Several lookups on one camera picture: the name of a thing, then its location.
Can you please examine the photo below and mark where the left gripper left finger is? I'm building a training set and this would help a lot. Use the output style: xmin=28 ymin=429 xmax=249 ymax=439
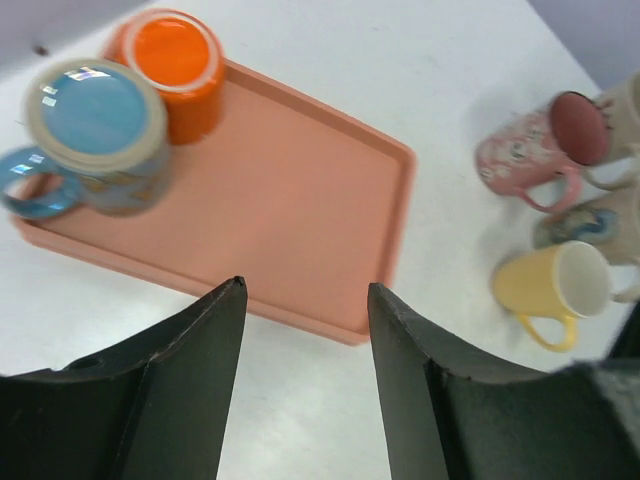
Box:
xmin=1 ymin=276 xmax=248 ymax=479

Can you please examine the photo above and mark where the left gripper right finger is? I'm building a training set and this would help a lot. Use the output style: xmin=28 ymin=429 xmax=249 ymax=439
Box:
xmin=368 ymin=283 xmax=639 ymax=479

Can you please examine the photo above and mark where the orange mug black handle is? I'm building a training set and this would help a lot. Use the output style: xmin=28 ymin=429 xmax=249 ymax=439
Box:
xmin=104 ymin=8 xmax=226 ymax=145

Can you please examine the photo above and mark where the pink floral ceramic mug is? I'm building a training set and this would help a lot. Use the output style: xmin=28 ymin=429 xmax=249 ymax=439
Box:
xmin=475 ymin=91 xmax=610 ymax=213

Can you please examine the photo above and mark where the beige mug blue floral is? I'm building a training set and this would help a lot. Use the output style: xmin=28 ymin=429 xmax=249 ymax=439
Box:
xmin=583 ymin=72 xmax=639 ymax=191

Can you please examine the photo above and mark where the yellow ceramic mug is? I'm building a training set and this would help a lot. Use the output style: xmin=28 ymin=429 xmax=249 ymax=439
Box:
xmin=491 ymin=241 xmax=613 ymax=352

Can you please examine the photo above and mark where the blue patterned ceramic mug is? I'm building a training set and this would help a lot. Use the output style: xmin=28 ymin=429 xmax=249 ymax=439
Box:
xmin=1 ymin=58 xmax=171 ymax=219

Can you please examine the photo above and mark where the beige mug orange floral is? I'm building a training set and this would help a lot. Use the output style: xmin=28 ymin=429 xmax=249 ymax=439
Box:
xmin=530 ymin=192 xmax=640 ymax=304

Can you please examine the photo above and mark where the salmon pink plastic tray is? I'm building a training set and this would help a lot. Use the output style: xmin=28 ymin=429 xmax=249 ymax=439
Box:
xmin=14 ymin=62 xmax=416 ymax=345

